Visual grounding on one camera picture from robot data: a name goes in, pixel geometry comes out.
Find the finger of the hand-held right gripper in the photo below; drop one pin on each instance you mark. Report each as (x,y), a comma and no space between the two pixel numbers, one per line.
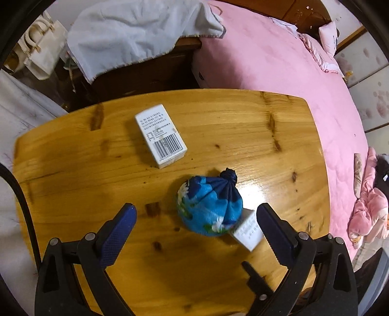
(256,282)

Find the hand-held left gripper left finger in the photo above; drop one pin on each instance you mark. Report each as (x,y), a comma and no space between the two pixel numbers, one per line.
(118,237)

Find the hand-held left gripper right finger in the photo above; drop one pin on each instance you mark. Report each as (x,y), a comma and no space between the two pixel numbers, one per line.
(276,234)

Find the small white box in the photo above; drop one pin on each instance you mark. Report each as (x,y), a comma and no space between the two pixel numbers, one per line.
(247,232)

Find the blue floral cloth pouch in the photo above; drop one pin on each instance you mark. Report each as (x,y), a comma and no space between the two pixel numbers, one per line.
(209,206)

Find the white box with barcode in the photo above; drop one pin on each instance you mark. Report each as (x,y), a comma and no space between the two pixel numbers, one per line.
(161,133)

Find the pink plush clothing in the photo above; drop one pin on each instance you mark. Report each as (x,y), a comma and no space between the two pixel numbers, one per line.
(367,206)

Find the dark cloth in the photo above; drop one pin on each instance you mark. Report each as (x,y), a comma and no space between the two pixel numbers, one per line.
(383,170)

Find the dark wooden nightstand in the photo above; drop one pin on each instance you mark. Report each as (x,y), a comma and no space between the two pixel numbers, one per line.
(152,73)

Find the pink blanket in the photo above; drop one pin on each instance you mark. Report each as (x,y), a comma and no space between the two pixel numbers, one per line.
(273,60)

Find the floral wardrobe door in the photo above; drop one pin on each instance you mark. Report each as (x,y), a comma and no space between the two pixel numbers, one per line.
(364,76)

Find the pink ruffled pillow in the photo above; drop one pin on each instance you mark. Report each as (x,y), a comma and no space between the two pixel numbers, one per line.
(319,57)

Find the white handbag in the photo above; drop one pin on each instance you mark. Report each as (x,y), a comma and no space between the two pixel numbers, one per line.
(45,51)

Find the white printed pillow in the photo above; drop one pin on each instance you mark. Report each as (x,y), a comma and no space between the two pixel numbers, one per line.
(328,38)

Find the grey cloth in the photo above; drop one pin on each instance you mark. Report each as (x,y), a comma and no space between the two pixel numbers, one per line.
(136,30)

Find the white paper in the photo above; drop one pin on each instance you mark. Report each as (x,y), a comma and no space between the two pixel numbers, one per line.
(284,23)

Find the brown wooden headboard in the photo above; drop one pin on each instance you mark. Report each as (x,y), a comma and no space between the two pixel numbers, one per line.
(304,12)

